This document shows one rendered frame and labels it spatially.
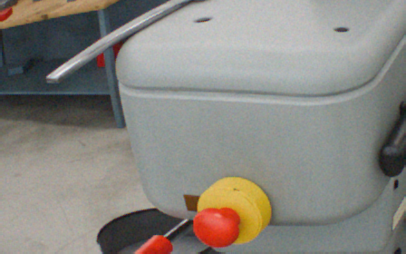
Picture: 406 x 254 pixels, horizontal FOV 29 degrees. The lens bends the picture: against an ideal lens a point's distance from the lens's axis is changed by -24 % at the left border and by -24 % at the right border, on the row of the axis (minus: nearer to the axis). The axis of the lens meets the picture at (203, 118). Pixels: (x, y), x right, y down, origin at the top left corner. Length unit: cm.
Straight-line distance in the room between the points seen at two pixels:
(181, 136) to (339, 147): 14
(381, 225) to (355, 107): 18
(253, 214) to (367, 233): 17
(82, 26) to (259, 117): 624
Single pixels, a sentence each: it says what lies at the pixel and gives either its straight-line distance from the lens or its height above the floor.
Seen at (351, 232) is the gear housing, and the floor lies 167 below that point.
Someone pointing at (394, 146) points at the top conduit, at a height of 181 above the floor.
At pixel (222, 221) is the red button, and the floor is 177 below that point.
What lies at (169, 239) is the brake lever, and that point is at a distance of 87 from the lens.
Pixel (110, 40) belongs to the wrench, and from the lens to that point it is 81.
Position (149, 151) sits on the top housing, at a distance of 80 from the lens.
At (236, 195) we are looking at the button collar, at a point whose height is 178.
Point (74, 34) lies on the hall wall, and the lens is 704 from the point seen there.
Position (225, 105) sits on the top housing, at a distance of 74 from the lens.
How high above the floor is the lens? 211
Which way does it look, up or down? 21 degrees down
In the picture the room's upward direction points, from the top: 12 degrees counter-clockwise
